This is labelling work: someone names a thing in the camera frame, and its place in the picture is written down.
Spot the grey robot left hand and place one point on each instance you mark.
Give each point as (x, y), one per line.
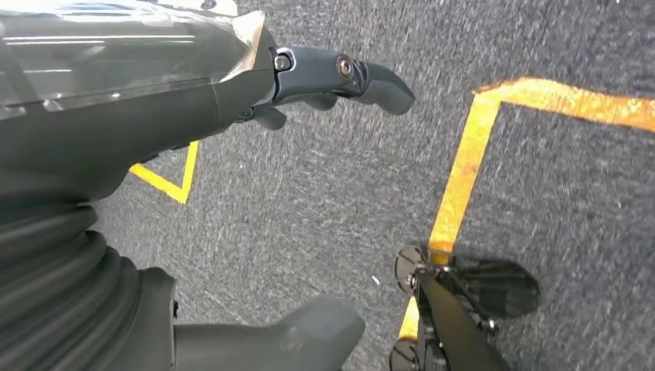
(128, 102)

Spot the yellow floor tape square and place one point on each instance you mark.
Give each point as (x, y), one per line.
(158, 183)
(465, 169)

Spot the black robot left foot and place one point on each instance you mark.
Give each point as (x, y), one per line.
(491, 292)

